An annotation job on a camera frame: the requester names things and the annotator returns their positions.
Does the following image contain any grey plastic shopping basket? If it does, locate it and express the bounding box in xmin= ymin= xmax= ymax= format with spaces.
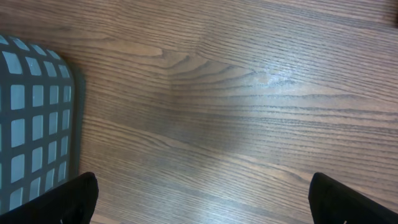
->
xmin=1 ymin=34 xmax=75 ymax=213

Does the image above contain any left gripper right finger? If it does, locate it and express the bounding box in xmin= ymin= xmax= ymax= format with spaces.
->
xmin=308 ymin=172 xmax=397 ymax=224

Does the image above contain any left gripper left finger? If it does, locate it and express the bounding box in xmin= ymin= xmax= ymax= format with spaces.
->
xmin=1 ymin=172 xmax=99 ymax=224

